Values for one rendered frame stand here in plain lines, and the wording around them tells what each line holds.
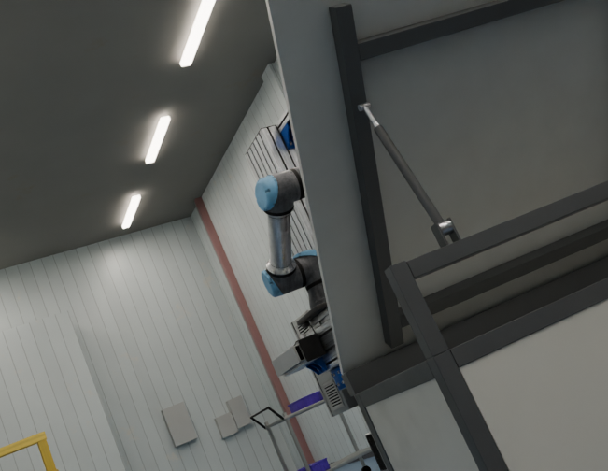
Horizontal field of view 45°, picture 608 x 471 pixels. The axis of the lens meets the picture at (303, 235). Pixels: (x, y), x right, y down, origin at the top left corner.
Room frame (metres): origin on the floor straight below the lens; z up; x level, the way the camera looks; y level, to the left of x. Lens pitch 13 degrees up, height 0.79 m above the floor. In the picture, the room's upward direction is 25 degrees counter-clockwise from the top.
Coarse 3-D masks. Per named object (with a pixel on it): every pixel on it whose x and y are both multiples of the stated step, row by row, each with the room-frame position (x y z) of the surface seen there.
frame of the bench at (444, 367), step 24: (600, 288) 1.62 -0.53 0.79; (552, 312) 1.58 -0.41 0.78; (576, 312) 1.60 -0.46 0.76; (480, 336) 1.52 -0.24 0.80; (504, 336) 1.54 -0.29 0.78; (432, 360) 1.50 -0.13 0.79; (456, 360) 1.50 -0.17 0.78; (384, 384) 1.81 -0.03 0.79; (408, 384) 1.67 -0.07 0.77; (456, 384) 1.49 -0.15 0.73; (456, 408) 1.50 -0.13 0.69; (480, 432) 1.49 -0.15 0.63; (384, 456) 2.04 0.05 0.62; (480, 456) 1.49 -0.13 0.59
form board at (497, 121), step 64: (320, 0) 1.51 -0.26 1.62; (384, 0) 1.58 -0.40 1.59; (448, 0) 1.66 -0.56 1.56; (576, 0) 1.84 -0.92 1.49; (320, 64) 1.59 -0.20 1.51; (384, 64) 1.67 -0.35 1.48; (448, 64) 1.75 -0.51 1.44; (512, 64) 1.84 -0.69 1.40; (576, 64) 1.95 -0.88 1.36; (320, 128) 1.67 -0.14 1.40; (384, 128) 1.75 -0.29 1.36; (448, 128) 1.84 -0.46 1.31; (512, 128) 1.94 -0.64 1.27; (576, 128) 2.05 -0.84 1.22; (320, 192) 1.75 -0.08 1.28; (384, 192) 1.84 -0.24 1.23; (448, 192) 1.94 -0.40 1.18; (512, 192) 2.05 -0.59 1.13; (576, 192) 2.17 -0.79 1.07; (320, 256) 1.84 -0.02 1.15; (512, 256) 2.17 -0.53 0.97; (576, 256) 2.30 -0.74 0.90; (448, 320) 2.16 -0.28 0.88
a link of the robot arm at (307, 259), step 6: (300, 252) 2.85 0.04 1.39; (306, 252) 2.84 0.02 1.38; (312, 252) 2.84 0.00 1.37; (294, 258) 2.86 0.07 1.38; (300, 258) 2.84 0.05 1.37; (306, 258) 2.84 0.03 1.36; (312, 258) 2.84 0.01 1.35; (300, 264) 2.82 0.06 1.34; (306, 264) 2.83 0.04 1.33; (312, 264) 2.83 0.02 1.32; (300, 270) 2.81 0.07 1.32; (306, 270) 2.82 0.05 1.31; (312, 270) 2.83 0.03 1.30; (318, 270) 2.84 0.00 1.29; (306, 276) 2.83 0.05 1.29; (312, 276) 2.84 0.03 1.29; (318, 276) 2.84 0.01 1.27; (306, 282) 2.85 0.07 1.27; (312, 282) 2.84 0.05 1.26
